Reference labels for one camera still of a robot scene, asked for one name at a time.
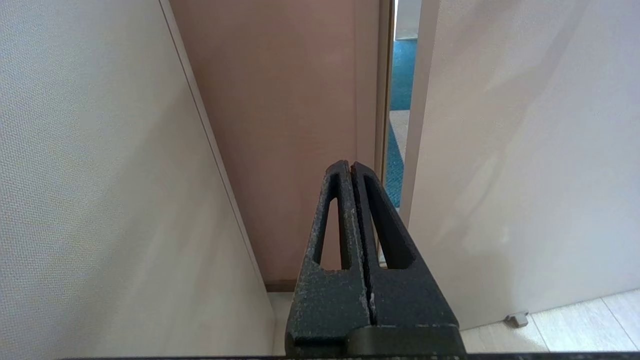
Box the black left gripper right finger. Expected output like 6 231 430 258
351 161 466 355

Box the cream white door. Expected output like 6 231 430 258
399 0 640 331

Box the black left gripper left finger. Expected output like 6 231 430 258
285 160 372 356

